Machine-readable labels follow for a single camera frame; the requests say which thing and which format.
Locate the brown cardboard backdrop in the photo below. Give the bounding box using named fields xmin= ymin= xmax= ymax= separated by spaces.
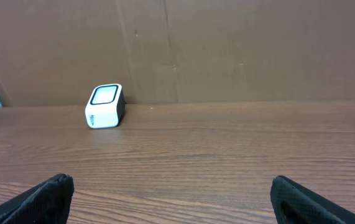
xmin=0 ymin=0 xmax=355 ymax=106

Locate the white barcode scanner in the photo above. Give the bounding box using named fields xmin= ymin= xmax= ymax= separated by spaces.
xmin=85 ymin=83 xmax=126 ymax=129

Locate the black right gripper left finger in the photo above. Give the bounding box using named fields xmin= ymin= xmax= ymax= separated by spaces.
xmin=0 ymin=174 xmax=75 ymax=224

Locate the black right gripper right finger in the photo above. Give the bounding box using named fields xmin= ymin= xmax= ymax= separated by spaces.
xmin=270 ymin=175 xmax=355 ymax=224

